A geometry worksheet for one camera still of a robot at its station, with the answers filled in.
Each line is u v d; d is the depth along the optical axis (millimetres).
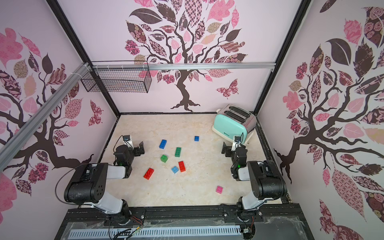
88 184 456
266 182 454
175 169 891
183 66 932
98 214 742
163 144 1004
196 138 1033
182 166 899
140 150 869
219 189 813
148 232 698
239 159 710
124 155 714
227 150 846
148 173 874
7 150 494
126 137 800
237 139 795
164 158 921
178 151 972
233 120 917
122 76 946
